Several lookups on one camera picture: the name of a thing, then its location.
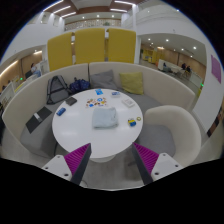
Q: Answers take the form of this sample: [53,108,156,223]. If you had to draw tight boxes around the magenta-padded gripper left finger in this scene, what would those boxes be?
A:
[41,142,92,186]

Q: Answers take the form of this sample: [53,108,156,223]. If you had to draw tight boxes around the yellow blue toy figure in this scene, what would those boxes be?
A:
[127,117,137,128]

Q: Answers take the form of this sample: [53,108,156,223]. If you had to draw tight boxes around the colourful sticker sheet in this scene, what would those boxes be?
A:
[85,96,109,108]

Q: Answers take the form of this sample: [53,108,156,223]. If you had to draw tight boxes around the blue rectangular box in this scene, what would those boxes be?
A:
[55,106,67,117]

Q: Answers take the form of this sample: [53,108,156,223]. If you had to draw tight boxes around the black flat folder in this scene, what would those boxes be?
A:
[25,106,53,134]

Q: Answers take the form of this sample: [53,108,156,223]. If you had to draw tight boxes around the purple wall poster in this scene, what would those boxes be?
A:
[210,54,223,84]

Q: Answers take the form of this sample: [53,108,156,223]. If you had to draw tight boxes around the grey backpack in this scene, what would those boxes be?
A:
[46,74,71,105]

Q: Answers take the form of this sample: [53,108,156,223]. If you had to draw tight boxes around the ceiling lights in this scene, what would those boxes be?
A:
[41,0,138,19]

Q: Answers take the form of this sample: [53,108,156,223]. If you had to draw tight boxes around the olive green cushion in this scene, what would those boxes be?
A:
[119,71,145,96]

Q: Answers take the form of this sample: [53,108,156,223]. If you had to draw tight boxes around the white rectangular box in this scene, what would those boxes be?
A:
[121,97,136,109]

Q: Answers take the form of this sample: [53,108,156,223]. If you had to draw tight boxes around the light blue towel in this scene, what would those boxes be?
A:
[91,106,120,130]

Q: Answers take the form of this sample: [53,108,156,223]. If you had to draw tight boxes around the grey cushion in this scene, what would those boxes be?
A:
[89,69,118,91]

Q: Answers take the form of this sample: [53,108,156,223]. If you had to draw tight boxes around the dark grey wallet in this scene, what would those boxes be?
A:
[64,96,78,107]

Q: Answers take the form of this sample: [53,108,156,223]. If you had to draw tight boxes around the cream shell chair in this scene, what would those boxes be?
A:
[137,104,203,166]

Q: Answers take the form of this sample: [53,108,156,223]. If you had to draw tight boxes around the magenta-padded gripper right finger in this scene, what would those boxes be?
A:
[131,142,184,185]

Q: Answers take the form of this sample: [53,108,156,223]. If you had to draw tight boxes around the yellow upright panel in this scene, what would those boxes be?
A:
[74,27,106,65]
[107,27,138,64]
[46,31,74,72]

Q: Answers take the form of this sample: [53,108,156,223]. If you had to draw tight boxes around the navy dotted bag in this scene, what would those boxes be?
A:
[68,77,92,95]

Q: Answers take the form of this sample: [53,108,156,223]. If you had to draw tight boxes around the white curved sofa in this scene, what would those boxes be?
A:
[1,61,197,159]

